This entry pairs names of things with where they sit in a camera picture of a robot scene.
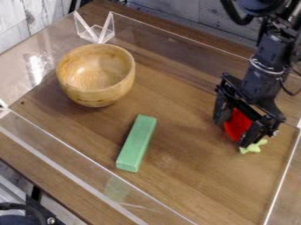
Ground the clear acrylic corner bracket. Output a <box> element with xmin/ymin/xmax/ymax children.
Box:
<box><xmin>72</xmin><ymin>11</ymin><xmax>115</xmax><ymax>44</ymax></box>

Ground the wooden bowl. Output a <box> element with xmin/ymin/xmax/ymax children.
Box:
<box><xmin>56</xmin><ymin>44</ymin><xmax>135</xmax><ymax>107</ymax></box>

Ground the red plush strawberry toy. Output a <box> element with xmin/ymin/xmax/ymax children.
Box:
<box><xmin>222</xmin><ymin>106</ymin><xmax>270</xmax><ymax>156</ymax></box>

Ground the dark robot arm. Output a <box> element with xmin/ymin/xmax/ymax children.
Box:
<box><xmin>213</xmin><ymin>0</ymin><xmax>301</xmax><ymax>148</ymax></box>

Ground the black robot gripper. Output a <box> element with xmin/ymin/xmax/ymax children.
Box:
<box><xmin>213</xmin><ymin>73</ymin><xmax>285</xmax><ymax>148</ymax></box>

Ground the green rectangular block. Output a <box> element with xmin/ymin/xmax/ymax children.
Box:
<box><xmin>116</xmin><ymin>114</ymin><xmax>156</xmax><ymax>172</ymax></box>

